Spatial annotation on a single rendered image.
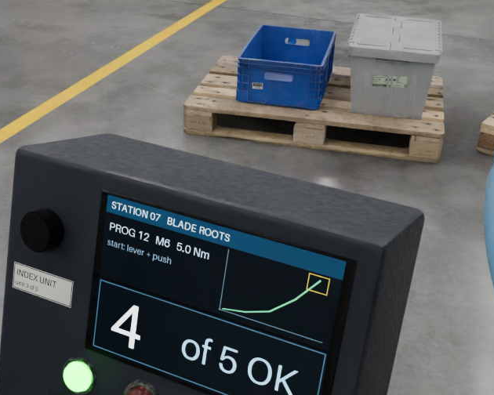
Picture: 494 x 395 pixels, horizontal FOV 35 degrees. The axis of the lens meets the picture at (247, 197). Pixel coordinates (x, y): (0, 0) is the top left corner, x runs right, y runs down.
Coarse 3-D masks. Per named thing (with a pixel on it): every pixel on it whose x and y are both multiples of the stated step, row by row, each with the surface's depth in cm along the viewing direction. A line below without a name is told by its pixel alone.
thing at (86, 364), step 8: (72, 360) 53; (80, 360) 52; (64, 368) 53; (72, 368) 52; (80, 368) 52; (88, 368) 52; (64, 376) 53; (72, 376) 52; (80, 376) 52; (88, 376) 52; (72, 384) 52; (80, 384) 52; (88, 384) 52; (80, 392) 53; (88, 392) 53
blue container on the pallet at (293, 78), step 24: (264, 24) 410; (264, 48) 415; (288, 48) 412; (312, 48) 409; (240, 72) 362; (264, 72) 360; (288, 72) 357; (312, 72) 355; (240, 96) 367; (264, 96) 365; (288, 96) 363; (312, 96) 360
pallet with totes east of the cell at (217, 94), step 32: (224, 64) 421; (192, 96) 374; (224, 96) 378; (192, 128) 368; (224, 128) 372; (320, 128) 355; (352, 128) 352; (384, 128) 348; (416, 128) 349; (416, 160) 352
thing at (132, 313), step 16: (112, 288) 51; (128, 288) 50; (96, 304) 51; (112, 304) 51; (128, 304) 50; (144, 304) 50; (160, 304) 49; (96, 320) 52; (112, 320) 51; (128, 320) 50; (144, 320) 50; (160, 320) 49; (96, 336) 52; (112, 336) 51; (128, 336) 51; (144, 336) 50; (112, 352) 51; (128, 352) 51; (144, 352) 50
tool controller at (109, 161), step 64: (64, 192) 51; (128, 192) 49; (192, 192) 48; (256, 192) 50; (320, 192) 52; (64, 256) 52; (128, 256) 50; (192, 256) 48; (256, 256) 46; (320, 256) 44; (384, 256) 43; (64, 320) 53; (192, 320) 48; (256, 320) 46; (320, 320) 45; (384, 320) 47; (0, 384) 56; (64, 384) 54; (128, 384) 51; (192, 384) 49; (256, 384) 47; (320, 384) 45; (384, 384) 53
